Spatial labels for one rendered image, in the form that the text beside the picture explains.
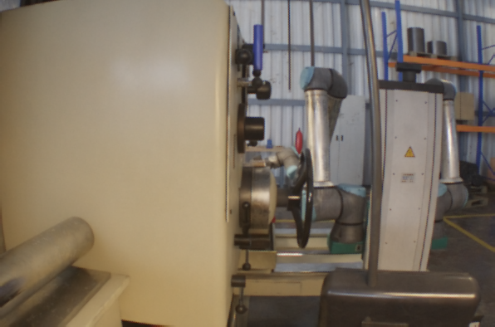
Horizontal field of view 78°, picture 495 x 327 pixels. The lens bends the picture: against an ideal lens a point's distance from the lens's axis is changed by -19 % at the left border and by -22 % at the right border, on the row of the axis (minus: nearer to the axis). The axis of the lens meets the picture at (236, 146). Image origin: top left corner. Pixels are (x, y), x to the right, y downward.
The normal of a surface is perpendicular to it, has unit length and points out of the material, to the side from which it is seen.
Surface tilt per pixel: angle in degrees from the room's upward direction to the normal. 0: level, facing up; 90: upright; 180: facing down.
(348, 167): 90
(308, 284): 90
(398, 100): 90
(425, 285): 20
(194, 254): 90
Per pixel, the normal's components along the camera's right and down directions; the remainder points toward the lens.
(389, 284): -0.10, -0.91
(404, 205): -0.08, 0.08
